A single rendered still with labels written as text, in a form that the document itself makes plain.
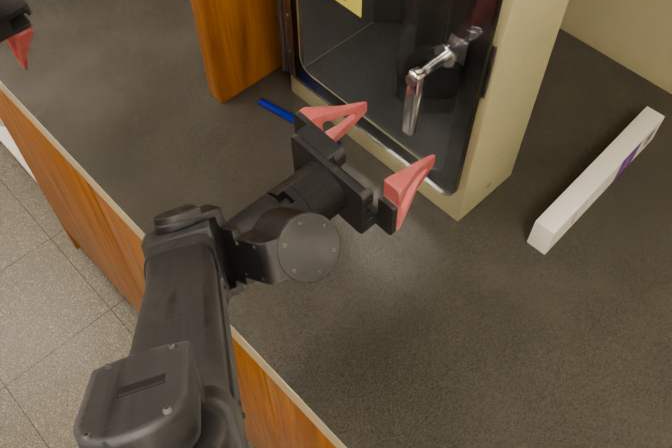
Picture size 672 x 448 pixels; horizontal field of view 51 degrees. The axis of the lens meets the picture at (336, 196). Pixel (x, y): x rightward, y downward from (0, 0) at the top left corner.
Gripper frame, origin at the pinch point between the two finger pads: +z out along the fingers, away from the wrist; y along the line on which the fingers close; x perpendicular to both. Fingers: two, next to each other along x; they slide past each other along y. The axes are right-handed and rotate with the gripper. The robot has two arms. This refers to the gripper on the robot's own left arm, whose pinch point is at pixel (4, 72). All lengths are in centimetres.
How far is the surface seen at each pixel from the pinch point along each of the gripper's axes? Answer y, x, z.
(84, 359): -12, 24, 110
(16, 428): -33, 20, 110
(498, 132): 36, -46, 2
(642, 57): 75, -46, 16
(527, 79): 40, -46, -4
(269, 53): 32.5, -8.7, 12.3
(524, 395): 20, -66, 16
